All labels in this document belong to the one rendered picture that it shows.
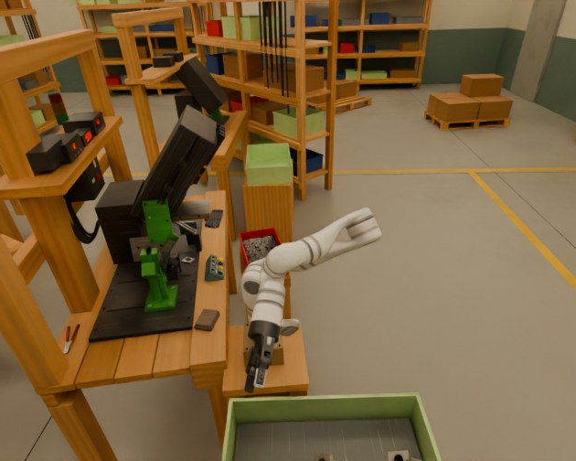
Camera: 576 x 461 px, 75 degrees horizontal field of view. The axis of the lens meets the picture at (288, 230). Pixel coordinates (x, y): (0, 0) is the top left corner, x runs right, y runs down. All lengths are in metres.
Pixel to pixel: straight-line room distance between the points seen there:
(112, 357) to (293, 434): 0.77
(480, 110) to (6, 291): 7.04
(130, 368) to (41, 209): 0.69
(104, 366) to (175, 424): 0.93
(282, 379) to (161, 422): 1.18
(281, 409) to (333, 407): 0.17
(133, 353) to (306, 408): 0.73
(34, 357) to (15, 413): 1.39
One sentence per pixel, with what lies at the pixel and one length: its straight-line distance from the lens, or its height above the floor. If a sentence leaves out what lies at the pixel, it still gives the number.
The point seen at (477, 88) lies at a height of 0.58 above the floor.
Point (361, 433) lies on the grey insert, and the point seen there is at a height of 0.85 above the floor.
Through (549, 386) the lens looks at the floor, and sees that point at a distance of 2.95.
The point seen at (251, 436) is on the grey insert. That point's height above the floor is 0.85.
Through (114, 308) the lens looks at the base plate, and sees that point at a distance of 1.89.
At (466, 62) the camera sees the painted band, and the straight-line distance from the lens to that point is 11.26.
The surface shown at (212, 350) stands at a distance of 1.57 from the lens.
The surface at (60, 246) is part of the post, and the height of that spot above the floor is 1.24.
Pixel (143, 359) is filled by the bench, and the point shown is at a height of 0.88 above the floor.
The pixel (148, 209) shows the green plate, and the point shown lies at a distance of 1.88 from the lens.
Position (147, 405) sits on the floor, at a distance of 2.63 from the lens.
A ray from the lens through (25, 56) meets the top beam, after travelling 1.78.
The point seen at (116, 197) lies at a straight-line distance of 2.06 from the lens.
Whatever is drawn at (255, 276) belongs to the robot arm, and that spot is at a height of 1.27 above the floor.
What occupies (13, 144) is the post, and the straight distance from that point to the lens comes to 1.61.
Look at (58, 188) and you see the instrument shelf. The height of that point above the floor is 1.53.
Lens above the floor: 2.07
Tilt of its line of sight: 32 degrees down
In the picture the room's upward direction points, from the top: 2 degrees counter-clockwise
